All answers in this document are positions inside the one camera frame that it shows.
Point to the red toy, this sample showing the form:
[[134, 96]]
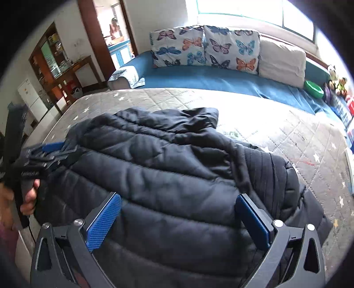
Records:
[[350, 105]]

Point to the white refrigerator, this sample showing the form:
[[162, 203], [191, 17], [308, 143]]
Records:
[[31, 99]]

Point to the plush toys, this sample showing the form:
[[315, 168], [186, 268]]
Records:
[[338, 80]]

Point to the beige pillow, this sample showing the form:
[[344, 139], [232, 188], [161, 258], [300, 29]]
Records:
[[282, 62]]

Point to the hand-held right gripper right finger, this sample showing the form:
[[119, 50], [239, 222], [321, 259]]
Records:
[[254, 221]]

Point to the black puffer jacket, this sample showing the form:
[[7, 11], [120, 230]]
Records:
[[166, 180]]

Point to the butterfly print pillow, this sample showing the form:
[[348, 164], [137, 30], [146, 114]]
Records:
[[232, 48], [177, 47]]

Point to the wooden door frame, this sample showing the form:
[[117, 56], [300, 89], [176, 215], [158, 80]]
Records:
[[91, 41]]

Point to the grey star-print quilted bed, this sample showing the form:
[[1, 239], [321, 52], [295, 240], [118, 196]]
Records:
[[276, 124]]

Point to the folded patterned cloth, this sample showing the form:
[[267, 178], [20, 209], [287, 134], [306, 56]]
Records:
[[127, 76]]

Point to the person's left hand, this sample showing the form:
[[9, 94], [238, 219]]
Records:
[[29, 198]]

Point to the wooden cabinet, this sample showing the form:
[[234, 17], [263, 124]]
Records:
[[55, 69]]

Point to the blue sofa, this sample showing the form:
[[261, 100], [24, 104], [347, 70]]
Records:
[[221, 80]]

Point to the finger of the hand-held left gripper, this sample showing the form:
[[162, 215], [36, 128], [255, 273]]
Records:
[[58, 160], [54, 146]]

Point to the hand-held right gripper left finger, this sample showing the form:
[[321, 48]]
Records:
[[103, 221]]

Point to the blue kitchen cabinet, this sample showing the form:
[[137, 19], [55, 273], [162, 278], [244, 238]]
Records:
[[120, 54]]

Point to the dark patterned cushion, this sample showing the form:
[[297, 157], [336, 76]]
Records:
[[341, 110]]

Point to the window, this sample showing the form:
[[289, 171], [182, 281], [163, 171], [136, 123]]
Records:
[[249, 11]]

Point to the green plastic basin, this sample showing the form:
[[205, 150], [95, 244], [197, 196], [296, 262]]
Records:
[[314, 88]]

